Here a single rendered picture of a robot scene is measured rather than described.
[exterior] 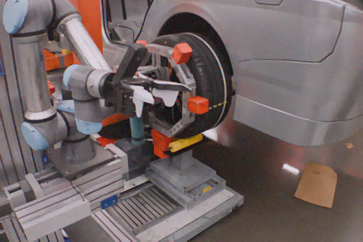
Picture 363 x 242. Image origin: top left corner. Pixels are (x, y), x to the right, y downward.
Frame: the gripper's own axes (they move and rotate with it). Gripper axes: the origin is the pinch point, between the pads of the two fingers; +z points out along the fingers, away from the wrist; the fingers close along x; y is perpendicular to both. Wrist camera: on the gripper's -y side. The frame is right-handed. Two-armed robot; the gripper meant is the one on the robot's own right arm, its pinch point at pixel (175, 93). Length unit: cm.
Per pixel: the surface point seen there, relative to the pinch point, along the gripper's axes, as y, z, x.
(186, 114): 34, -43, -84
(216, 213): 102, -23, -103
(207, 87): 18, -35, -90
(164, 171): 88, -68, -107
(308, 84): 5, 18, -82
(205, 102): 25, -32, -84
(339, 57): -9, 30, -80
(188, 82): 16, -43, -83
